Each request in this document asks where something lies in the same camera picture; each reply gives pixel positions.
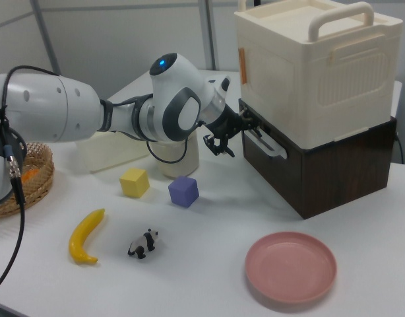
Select yellow cube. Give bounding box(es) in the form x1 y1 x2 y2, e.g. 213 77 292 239
119 167 150 199

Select white open plastic box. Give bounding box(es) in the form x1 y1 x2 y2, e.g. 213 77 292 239
77 131 151 174

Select panda toy figure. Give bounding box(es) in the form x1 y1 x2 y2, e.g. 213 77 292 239
127 228 159 260

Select dark brown drawer housing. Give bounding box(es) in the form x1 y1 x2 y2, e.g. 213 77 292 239
238 98 398 220

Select cream plastic cabinet with handle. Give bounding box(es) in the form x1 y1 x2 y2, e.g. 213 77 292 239
234 0 404 151

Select toy bread with orange topping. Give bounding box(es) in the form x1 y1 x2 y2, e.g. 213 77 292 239
22 167 42 183

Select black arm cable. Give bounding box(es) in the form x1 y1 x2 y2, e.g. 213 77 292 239
0 65 58 295

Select brown drawer with white handle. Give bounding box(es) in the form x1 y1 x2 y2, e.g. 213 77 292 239
238 98 304 219

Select cream round bin with lid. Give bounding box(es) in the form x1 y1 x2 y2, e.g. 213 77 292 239
156 131 201 180

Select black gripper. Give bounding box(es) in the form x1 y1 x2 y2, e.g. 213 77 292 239
203 104 266 158

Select purple cube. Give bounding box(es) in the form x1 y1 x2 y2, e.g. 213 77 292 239
168 176 201 209

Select woven wicker basket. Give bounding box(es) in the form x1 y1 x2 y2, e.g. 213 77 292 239
0 141 55 219

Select pink plate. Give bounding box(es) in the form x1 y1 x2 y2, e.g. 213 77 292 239
244 231 338 304

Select yellow toy banana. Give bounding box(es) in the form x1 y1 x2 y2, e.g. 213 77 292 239
68 208 106 265

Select black cable behind drawer housing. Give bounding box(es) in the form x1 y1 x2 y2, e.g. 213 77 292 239
394 131 405 164

